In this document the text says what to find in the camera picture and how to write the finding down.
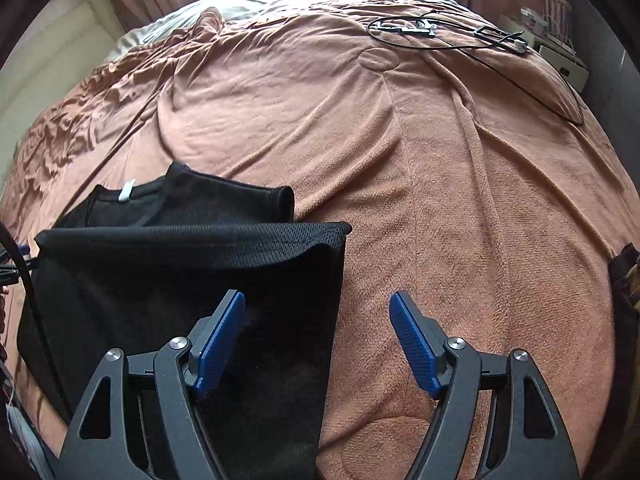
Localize white rack on cabinet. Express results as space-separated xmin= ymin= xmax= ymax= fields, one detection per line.
xmin=544 ymin=0 xmax=573 ymax=46

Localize black glasses on bed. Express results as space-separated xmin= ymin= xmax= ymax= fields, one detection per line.
xmin=473 ymin=25 xmax=528 ymax=55

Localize stack of folded dark clothes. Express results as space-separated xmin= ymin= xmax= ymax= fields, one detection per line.
xmin=608 ymin=243 xmax=639 ymax=340

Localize black cable on bed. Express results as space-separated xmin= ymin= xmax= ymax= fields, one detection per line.
xmin=365 ymin=8 xmax=586 ymax=127

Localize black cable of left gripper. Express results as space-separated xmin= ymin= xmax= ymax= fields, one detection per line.
xmin=0 ymin=221 xmax=74 ymax=424

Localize cream padded headboard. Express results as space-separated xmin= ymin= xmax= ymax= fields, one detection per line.
xmin=1 ymin=0 xmax=124 ymax=176

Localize black mesh tank top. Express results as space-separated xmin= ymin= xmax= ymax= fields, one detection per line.
xmin=17 ymin=163 xmax=350 ymax=479

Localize brown terry bed blanket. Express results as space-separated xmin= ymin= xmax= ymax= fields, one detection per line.
xmin=1 ymin=0 xmax=639 ymax=479

